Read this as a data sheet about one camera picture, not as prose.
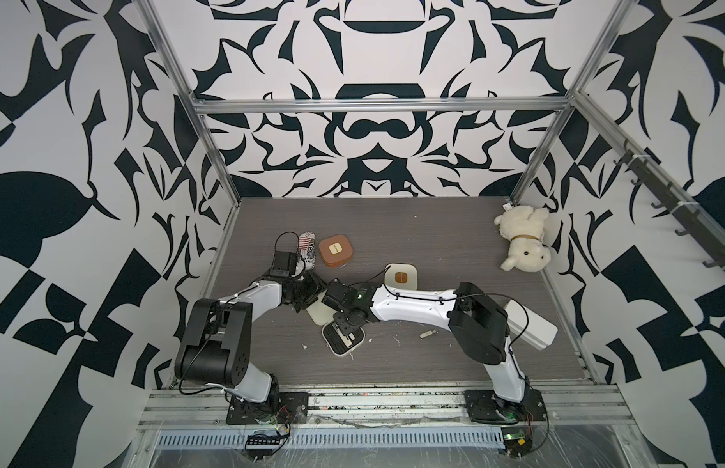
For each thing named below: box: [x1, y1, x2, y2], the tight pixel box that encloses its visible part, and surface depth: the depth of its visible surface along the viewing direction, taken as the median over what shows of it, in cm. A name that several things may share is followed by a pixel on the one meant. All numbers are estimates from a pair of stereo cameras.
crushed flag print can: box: [299, 231, 316, 271], surface depth 104 cm
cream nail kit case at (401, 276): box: [383, 263, 419, 291], surface depth 98 cm
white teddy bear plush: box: [494, 204, 552, 273], surface depth 101 cm
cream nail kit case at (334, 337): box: [305, 291, 366, 357], surface depth 86 cm
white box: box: [503, 299, 559, 351], surface depth 85 cm
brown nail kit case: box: [318, 234, 354, 269], surface depth 104 cm
